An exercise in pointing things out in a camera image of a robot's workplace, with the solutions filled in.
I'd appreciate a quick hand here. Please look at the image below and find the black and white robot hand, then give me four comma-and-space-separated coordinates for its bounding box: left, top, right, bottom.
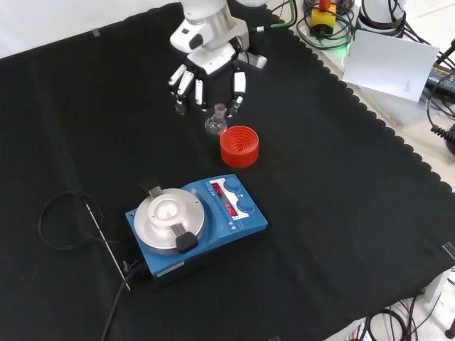
167, 38, 268, 119

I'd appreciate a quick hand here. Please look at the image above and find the clear round-bottom glass flask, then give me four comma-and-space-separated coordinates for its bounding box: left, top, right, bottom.
204, 103, 229, 138

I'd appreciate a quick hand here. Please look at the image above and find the blue heater with steel plate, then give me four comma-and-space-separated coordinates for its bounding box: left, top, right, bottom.
124, 173, 269, 281

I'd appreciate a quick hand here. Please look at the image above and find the yellow stop button box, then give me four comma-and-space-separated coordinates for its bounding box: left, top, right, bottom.
309, 0, 337, 38

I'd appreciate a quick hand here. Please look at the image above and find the black cloth bench cover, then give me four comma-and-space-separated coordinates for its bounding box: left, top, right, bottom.
0, 2, 455, 341

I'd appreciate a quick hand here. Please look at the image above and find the pale white board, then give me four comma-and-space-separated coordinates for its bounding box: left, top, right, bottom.
342, 28, 441, 103

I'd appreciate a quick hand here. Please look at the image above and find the thin steel probe rod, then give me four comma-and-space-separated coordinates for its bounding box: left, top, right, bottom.
83, 202, 132, 291

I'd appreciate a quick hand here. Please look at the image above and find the black power supply brick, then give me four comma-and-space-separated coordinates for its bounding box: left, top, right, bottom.
424, 60, 455, 96

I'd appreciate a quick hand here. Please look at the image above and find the orange stepped ring stand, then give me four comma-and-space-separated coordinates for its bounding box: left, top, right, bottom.
219, 124, 261, 168

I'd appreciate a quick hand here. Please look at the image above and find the green cable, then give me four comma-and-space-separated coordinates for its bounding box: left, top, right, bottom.
264, 0, 297, 30

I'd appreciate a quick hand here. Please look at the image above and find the black probe cable loop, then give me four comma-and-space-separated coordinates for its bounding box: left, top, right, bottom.
38, 190, 124, 249

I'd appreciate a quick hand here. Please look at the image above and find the black heater power cable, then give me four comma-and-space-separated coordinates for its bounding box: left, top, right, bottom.
98, 259, 147, 341

